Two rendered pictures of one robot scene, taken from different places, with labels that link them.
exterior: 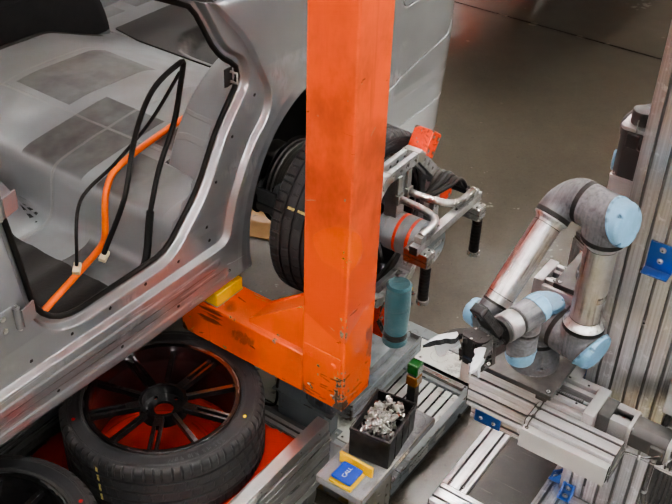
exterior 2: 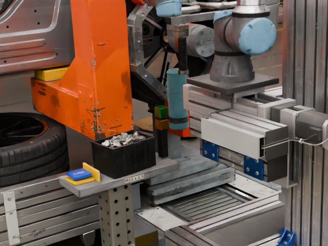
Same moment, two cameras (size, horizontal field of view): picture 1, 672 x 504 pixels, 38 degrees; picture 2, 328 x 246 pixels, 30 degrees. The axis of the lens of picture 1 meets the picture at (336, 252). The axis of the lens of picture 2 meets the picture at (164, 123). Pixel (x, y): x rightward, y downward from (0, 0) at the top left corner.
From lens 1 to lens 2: 1.91 m
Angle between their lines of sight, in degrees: 28
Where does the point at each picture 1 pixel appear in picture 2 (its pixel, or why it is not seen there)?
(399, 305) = (174, 86)
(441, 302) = not seen: hidden behind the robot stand
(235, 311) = (55, 83)
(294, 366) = (76, 111)
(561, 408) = (243, 108)
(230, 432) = (13, 147)
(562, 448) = (227, 127)
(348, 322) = (95, 51)
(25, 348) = not seen: outside the picture
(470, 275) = not seen: hidden behind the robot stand
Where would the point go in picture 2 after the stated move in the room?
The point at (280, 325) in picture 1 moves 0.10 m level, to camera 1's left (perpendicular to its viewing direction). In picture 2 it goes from (71, 79) to (50, 78)
